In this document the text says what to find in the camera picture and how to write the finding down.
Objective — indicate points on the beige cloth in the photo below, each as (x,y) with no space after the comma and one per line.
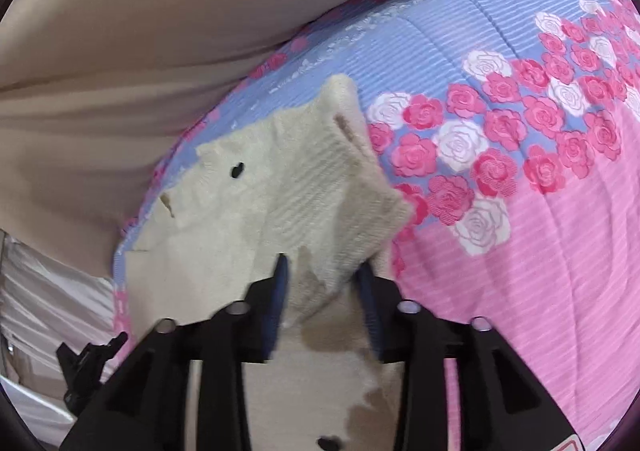
(130,61)

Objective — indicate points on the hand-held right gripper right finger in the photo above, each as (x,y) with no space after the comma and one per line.
(369,311)

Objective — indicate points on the pink blue floral blanket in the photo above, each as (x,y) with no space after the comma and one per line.
(500,241)

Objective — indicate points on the white curtain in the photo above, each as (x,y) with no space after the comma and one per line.
(45,291)

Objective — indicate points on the cream knit sweater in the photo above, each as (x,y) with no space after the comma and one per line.
(305,181)

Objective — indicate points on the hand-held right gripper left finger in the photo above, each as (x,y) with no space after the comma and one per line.
(278,303)

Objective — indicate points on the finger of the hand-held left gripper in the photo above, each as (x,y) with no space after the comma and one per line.
(85,368)

